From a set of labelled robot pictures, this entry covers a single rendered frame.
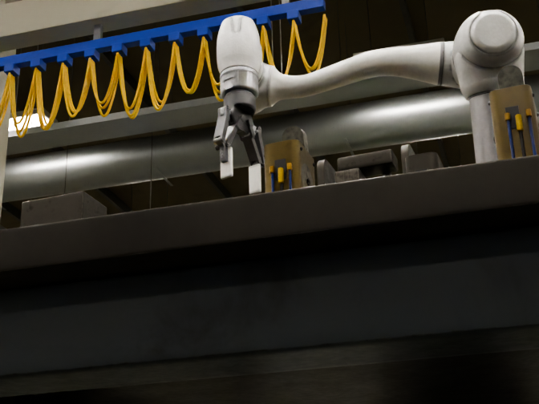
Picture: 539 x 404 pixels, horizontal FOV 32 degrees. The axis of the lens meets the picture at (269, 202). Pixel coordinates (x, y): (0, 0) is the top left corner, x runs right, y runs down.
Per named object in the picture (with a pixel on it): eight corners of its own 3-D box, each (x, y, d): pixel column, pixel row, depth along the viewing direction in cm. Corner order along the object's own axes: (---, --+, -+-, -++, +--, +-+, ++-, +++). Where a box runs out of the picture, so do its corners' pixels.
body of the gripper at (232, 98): (237, 109, 221) (237, 143, 217) (215, 94, 215) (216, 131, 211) (263, 99, 217) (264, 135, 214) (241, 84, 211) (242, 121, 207)
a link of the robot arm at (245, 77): (212, 74, 217) (212, 96, 215) (243, 61, 212) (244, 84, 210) (235, 90, 224) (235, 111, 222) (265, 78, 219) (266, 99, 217)
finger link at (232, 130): (246, 118, 212) (243, 113, 212) (231, 147, 204) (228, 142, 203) (232, 123, 214) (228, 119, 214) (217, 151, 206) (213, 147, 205)
